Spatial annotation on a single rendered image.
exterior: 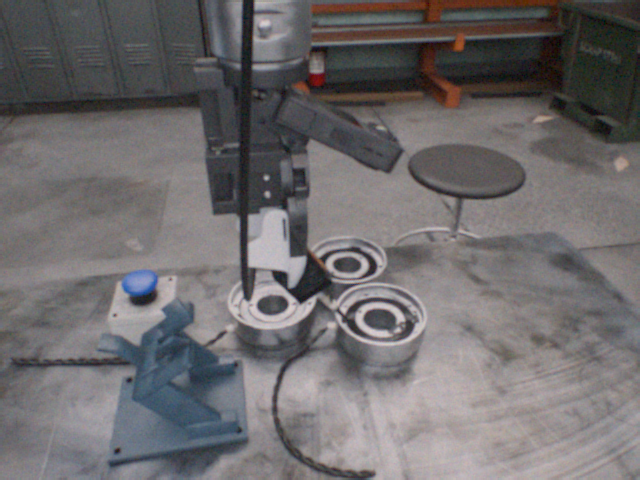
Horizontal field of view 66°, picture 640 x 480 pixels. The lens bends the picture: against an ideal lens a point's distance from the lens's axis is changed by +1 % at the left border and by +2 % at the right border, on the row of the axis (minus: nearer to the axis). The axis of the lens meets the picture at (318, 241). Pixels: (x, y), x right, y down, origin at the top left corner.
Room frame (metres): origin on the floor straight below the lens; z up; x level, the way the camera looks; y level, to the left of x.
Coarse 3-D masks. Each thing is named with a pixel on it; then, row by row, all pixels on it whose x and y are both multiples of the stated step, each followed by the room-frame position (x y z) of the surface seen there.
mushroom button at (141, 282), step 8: (136, 272) 0.45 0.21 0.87; (144, 272) 0.45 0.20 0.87; (152, 272) 0.45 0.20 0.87; (128, 280) 0.44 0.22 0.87; (136, 280) 0.44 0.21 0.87; (144, 280) 0.44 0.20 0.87; (152, 280) 0.44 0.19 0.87; (128, 288) 0.43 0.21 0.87; (136, 288) 0.43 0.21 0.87; (144, 288) 0.43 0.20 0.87; (152, 288) 0.43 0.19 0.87; (144, 296) 0.44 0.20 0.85
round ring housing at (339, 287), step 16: (336, 240) 0.57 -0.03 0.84; (352, 240) 0.58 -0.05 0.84; (368, 240) 0.57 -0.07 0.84; (336, 256) 0.55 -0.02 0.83; (352, 256) 0.55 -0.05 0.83; (384, 256) 0.53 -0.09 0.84; (336, 272) 0.51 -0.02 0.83; (352, 272) 0.55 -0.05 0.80; (384, 272) 0.51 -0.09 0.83; (336, 288) 0.48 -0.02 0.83
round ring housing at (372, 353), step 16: (352, 288) 0.46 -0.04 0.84; (368, 288) 0.47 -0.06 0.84; (384, 288) 0.47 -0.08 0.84; (400, 288) 0.46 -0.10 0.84; (368, 304) 0.45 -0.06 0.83; (384, 304) 0.45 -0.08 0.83; (416, 304) 0.44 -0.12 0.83; (336, 320) 0.41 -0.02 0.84; (368, 320) 0.44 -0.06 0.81; (384, 320) 0.44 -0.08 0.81; (400, 320) 0.42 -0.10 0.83; (352, 336) 0.38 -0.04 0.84; (384, 336) 0.39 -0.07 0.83; (416, 336) 0.38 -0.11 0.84; (352, 352) 0.38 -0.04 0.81; (368, 352) 0.37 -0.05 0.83; (384, 352) 0.37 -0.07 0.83; (400, 352) 0.37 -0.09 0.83
